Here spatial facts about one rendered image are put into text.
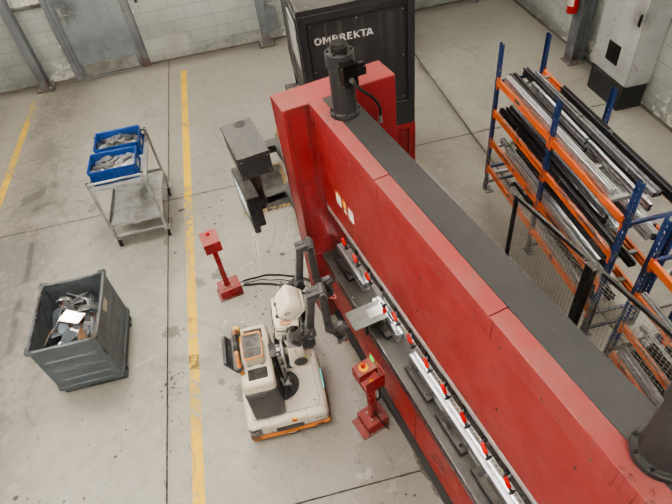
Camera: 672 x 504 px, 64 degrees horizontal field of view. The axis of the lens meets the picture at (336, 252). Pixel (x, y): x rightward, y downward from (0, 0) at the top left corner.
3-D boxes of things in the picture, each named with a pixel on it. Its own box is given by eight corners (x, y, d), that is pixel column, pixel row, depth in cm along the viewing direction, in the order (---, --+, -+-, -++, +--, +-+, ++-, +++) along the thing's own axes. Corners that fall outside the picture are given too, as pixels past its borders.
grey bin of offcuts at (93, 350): (75, 328, 544) (39, 283, 493) (133, 314, 549) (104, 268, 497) (64, 397, 489) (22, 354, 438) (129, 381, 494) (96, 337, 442)
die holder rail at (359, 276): (337, 252, 458) (336, 244, 451) (343, 249, 459) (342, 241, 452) (363, 291, 425) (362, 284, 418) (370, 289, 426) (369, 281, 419)
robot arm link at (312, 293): (303, 283, 335) (306, 295, 328) (324, 281, 338) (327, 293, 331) (302, 327, 367) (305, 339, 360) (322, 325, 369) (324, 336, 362)
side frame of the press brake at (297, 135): (314, 301, 536) (269, 95, 370) (389, 269, 554) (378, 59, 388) (324, 319, 519) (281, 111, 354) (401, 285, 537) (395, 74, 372)
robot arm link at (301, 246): (292, 237, 365) (294, 247, 358) (312, 235, 368) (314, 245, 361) (292, 281, 396) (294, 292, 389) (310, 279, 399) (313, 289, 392)
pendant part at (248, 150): (244, 207, 476) (219, 126, 415) (270, 198, 481) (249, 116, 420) (261, 243, 442) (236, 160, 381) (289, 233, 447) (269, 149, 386)
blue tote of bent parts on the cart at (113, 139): (101, 146, 621) (95, 133, 608) (144, 137, 625) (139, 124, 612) (99, 164, 596) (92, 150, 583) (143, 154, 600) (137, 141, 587)
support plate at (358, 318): (344, 314, 397) (344, 313, 396) (376, 300, 403) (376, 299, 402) (355, 331, 385) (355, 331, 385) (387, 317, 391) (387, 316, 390)
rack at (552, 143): (482, 187, 627) (499, 42, 501) (522, 177, 630) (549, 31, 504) (581, 337, 475) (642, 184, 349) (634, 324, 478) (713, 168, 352)
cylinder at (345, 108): (325, 110, 349) (316, 40, 315) (360, 98, 354) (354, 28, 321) (347, 135, 327) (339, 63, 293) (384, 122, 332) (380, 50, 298)
